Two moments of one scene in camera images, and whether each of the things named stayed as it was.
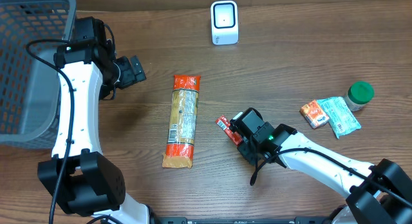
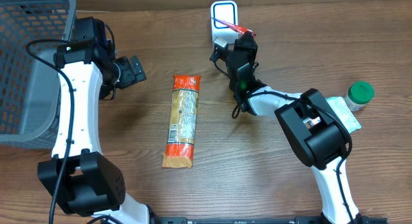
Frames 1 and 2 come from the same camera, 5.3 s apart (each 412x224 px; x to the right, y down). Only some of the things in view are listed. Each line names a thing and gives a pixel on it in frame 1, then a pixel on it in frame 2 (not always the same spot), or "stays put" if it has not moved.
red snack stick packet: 225,125 → 238,28
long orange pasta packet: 179,149 stays put
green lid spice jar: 359,94 stays put
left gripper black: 137,68 stays put
